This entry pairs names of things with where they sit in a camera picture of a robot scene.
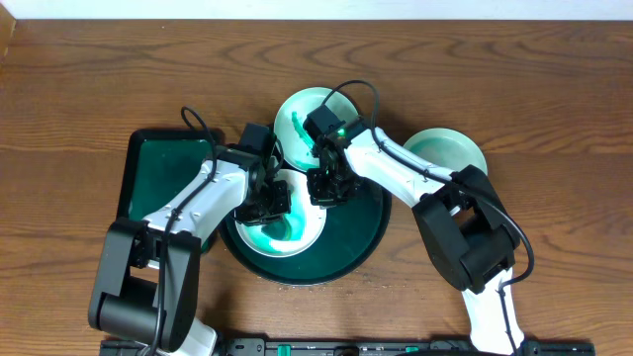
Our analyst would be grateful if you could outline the green scrubbing sponge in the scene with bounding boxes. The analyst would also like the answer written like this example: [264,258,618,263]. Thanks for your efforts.
[261,220,292,241]

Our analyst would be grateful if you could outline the white plate green smear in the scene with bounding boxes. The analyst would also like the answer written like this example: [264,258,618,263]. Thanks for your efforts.
[233,169,326,258]

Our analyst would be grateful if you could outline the pale green plate top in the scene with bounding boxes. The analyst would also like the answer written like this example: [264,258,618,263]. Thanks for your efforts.
[274,87,330,173]

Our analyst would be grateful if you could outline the pale green plate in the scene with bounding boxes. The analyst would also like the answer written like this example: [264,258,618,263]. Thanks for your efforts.
[404,128,489,174]
[274,87,330,173]

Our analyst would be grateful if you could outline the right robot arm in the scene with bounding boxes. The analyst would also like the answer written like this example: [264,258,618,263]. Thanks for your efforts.
[305,122,524,355]

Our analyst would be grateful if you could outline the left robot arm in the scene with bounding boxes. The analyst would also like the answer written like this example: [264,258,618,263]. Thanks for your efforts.
[88,144,290,355]

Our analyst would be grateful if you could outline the round dark green tray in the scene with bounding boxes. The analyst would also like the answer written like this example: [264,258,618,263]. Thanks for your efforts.
[220,181,392,286]

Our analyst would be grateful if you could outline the rectangular dark green tray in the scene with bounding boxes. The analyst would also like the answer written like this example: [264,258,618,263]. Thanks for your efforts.
[114,128,219,254]

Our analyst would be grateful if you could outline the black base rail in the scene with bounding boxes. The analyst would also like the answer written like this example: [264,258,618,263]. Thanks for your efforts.
[98,337,597,356]

